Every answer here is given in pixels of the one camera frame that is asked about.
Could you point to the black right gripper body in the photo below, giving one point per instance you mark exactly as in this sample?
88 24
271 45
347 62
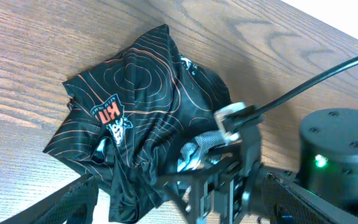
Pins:
225 188

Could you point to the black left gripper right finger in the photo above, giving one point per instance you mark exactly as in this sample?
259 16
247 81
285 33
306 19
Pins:
283 201

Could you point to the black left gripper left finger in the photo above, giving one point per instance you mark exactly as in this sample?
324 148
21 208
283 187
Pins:
72 204

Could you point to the black cycling jersey orange lines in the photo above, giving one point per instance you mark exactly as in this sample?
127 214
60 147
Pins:
135 116

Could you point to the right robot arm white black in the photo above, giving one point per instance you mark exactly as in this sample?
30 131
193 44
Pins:
324 190

